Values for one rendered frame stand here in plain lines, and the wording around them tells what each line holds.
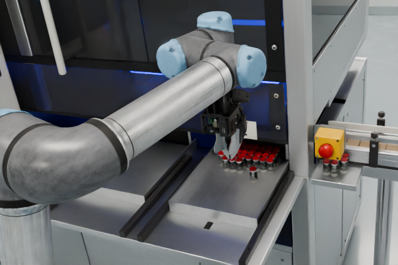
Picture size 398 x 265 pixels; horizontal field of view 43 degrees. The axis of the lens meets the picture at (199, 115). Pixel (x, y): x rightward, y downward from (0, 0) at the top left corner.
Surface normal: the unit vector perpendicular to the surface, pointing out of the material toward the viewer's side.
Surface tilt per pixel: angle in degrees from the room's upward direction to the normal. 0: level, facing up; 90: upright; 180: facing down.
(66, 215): 0
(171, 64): 89
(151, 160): 0
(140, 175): 0
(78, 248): 90
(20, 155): 46
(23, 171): 64
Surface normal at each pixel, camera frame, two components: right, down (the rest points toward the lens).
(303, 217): -0.43, 0.45
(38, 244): 0.72, 0.23
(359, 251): -0.11, -0.89
